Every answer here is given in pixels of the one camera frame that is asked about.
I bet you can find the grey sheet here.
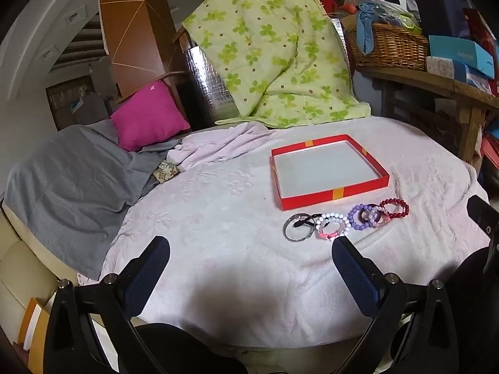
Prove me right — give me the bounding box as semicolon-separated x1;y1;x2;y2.
2;119;184;281

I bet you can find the blue cardboard box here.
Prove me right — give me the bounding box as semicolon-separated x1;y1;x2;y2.
428;35;496;80

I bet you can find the woven rattan cabinet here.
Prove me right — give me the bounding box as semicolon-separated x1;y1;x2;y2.
46;74;98;131

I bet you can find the red bead bracelet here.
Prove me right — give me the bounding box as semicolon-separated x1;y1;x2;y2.
379;199;411;221

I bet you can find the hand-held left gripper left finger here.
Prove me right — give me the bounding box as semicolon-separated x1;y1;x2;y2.
43;236;171;374

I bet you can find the cream sofa cushion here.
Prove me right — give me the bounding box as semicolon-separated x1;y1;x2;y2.
0;203;59;320

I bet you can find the dark navy bag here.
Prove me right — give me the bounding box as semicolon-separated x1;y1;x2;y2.
405;0;474;40

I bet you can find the magenta pillow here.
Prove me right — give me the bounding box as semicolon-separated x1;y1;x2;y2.
110;81;191;152

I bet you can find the purple bead bracelet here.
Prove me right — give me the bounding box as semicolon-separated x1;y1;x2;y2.
348;204;371;230

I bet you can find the wooden side table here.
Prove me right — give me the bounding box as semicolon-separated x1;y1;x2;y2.
356;64;499;164

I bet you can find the black hair tie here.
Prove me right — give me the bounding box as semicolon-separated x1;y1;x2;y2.
288;213;322;230

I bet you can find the green clover print quilt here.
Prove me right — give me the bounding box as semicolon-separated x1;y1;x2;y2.
182;0;372;129

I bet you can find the white bead bracelet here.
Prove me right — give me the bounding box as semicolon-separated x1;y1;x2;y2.
315;212;351;238

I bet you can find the white cardboard box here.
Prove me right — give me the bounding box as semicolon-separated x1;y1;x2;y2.
426;55;468;82

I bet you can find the silver bangle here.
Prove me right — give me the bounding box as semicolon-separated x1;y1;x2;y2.
283;213;312;242

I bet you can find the pale pink bead bracelet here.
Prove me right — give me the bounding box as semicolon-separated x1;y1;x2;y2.
368;204;390;227

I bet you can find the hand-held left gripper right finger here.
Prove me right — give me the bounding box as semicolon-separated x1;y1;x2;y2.
331;236;461;374

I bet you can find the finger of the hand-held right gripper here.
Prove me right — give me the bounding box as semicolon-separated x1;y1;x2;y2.
467;195;499;243

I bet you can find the red shallow box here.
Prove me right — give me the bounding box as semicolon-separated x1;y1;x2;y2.
271;134;390;212

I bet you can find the brown wooden cabinet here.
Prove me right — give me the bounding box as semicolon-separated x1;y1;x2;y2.
97;0;184;102

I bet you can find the wicker basket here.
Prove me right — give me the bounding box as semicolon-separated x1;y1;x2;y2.
345;22;429;71

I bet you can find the blue cloth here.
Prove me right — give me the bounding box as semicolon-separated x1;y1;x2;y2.
356;2;385;55

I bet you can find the beige patterned cloth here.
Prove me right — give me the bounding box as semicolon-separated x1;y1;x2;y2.
152;161;181;182

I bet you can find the pink and clear bead bracelet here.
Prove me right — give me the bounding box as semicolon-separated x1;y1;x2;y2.
317;228;347;241

